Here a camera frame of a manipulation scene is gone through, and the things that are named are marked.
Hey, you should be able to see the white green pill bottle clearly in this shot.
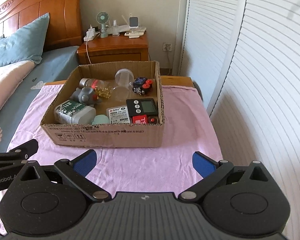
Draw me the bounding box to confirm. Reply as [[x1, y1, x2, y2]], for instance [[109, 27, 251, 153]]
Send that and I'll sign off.
[[54, 100, 96, 125]]

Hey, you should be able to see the clear staples box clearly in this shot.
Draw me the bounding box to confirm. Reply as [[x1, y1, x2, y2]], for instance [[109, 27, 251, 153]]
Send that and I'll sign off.
[[107, 105, 130, 124]]

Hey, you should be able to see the grey cartoon figure toy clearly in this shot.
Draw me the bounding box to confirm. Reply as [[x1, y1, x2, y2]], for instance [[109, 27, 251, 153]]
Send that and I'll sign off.
[[70, 87, 102, 106]]

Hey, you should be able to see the red toy train block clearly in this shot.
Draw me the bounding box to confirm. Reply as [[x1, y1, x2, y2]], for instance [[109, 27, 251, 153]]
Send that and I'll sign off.
[[132, 115, 158, 124]]

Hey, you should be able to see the gold capsule glass bottle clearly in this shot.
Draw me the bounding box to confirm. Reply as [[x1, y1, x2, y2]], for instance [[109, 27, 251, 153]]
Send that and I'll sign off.
[[79, 78, 113, 99]]

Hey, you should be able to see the black digital timer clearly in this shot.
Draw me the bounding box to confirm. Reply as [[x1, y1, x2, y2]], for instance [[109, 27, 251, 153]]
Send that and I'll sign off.
[[126, 98, 158, 118]]

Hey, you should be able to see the clear plastic cup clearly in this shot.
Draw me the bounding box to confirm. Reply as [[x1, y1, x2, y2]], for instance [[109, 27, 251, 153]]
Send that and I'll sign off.
[[113, 68, 134, 102]]

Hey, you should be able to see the black red toy car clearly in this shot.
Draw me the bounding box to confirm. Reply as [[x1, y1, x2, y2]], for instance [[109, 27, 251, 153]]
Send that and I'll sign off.
[[132, 77, 153, 96]]

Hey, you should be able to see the black oval mouse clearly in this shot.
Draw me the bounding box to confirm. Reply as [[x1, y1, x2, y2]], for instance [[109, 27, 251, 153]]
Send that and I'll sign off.
[[91, 114, 110, 125]]

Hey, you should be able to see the pink table cloth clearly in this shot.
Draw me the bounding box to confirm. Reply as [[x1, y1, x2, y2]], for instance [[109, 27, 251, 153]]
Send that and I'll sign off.
[[0, 84, 224, 235]]

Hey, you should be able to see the pink floral quilt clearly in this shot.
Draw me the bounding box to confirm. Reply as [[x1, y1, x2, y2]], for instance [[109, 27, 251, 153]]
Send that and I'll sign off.
[[0, 60, 36, 110]]

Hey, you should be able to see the brown cardboard box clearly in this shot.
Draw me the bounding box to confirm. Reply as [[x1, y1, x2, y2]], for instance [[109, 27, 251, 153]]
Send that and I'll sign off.
[[40, 61, 165, 148]]

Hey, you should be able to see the blue bed sheet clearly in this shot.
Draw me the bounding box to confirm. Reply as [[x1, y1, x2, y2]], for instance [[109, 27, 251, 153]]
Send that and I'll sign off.
[[0, 46, 78, 152]]

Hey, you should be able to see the blue pillow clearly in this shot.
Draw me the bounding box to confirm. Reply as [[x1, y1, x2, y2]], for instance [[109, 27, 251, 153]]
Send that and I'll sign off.
[[0, 13, 50, 67]]

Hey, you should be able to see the wooden nightstand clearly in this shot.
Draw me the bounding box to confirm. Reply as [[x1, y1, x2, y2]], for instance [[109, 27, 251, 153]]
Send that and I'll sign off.
[[77, 34, 148, 64]]

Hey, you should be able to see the white louvered closet door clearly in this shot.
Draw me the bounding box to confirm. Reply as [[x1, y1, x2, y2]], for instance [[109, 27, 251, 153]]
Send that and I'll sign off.
[[179, 0, 300, 239]]

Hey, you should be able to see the white power strip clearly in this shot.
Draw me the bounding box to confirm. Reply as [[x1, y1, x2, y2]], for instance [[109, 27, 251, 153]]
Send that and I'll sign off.
[[83, 25, 100, 42]]

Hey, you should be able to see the clear spray bottle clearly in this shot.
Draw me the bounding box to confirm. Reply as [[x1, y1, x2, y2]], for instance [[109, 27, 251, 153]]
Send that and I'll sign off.
[[112, 20, 120, 36]]

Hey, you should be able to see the white remote control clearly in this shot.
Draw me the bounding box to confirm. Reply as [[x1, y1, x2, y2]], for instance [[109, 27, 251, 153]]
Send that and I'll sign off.
[[125, 27, 147, 38]]

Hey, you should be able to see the small green desk fan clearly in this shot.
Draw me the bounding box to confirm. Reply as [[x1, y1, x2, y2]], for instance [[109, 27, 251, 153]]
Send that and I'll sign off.
[[96, 11, 110, 38]]

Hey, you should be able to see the wooden headboard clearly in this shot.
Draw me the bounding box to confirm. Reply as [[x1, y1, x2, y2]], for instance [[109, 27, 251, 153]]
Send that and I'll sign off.
[[0, 0, 83, 51]]

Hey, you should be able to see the white smart display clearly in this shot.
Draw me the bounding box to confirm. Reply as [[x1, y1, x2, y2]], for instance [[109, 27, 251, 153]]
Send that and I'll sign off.
[[129, 14, 139, 32]]

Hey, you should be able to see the wall power outlet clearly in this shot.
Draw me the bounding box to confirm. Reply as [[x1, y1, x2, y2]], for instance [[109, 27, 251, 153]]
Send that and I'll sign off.
[[162, 43, 172, 52]]

